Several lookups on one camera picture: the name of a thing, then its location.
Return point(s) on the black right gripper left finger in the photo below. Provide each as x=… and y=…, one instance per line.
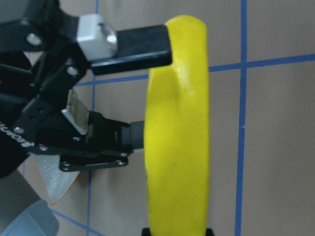
x=146, y=232

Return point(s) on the yellow plastic banana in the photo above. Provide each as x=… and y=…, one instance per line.
x=176, y=134

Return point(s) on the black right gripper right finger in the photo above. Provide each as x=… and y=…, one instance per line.
x=209, y=232

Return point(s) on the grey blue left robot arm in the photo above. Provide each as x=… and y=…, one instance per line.
x=22, y=211

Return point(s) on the grey square plate orange rim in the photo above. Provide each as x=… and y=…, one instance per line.
x=57, y=180

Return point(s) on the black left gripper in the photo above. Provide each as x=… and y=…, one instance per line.
x=40, y=62

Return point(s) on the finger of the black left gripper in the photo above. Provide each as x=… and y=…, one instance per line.
x=96, y=142
x=109, y=51

